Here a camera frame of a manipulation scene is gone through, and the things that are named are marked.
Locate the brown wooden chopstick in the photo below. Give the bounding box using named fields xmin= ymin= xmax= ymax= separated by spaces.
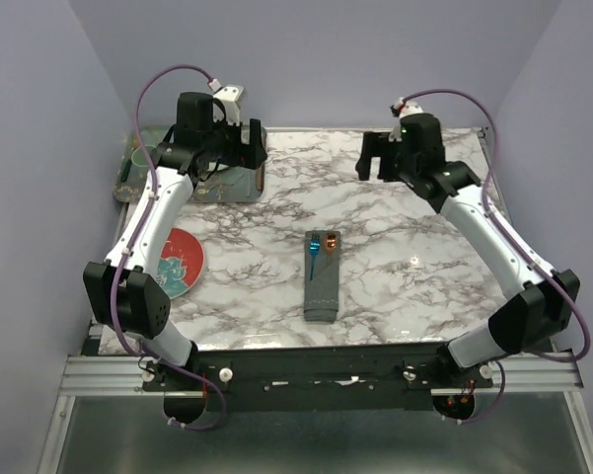
xmin=256 ymin=165 xmax=265 ymax=193

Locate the blue metal fork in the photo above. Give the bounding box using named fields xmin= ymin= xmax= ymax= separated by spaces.
xmin=308 ymin=233 xmax=321 ymax=280

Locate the green handled utensil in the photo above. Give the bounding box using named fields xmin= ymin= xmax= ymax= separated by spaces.
xmin=120 ymin=158 xmax=132 ymax=183

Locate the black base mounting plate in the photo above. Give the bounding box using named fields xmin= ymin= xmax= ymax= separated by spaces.
xmin=143 ymin=343 xmax=493 ymax=412

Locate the green floral tray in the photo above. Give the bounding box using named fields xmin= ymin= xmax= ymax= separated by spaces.
xmin=112 ymin=132 xmax=263 ymax=203

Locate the dark grey cloth napkin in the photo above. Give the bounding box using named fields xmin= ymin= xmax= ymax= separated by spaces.
xmin=303 ymin=230 xmax=341 ymax=324

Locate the mint green cup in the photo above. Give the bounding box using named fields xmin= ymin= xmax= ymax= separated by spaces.
xmin=130 ymin=146 xmax=153 ymax=169

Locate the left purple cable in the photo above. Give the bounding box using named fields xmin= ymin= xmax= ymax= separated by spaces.
xmin=111 ymin=63 xmax=227 ymax=432

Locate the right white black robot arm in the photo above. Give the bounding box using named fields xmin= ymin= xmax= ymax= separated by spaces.
xmin=355 ymin=113 xmax=580 ymax=387

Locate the red blue floral plate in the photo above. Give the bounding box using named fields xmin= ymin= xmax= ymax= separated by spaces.
xmin=156 ymin=228 xmax=205 ymax=299

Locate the aluminium frame rail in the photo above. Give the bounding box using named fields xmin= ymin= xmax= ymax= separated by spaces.
xmin=59 ymin=355 xmax=583 ymax=397

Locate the copper spoon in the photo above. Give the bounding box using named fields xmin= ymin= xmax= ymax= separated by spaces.
xmin=324 ymin=232 xmax=338 ymax=264

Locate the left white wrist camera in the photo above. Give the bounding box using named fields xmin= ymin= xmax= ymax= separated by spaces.
xmin=213 ymin=84 xmax=246 ymax=125

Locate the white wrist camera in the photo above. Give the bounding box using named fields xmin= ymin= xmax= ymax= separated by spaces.
xmin=213 ymin=84 xmax=246 ymax=125
xmin=390 ymin=97 xmax=423 ymax=119

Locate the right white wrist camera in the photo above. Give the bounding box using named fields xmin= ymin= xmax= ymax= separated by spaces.
xmin=390 ymin=97 xmax=423 ymax=119

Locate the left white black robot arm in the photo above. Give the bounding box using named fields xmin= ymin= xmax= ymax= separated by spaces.
xmin=83 ymin=85 xmax=267 ymax=390

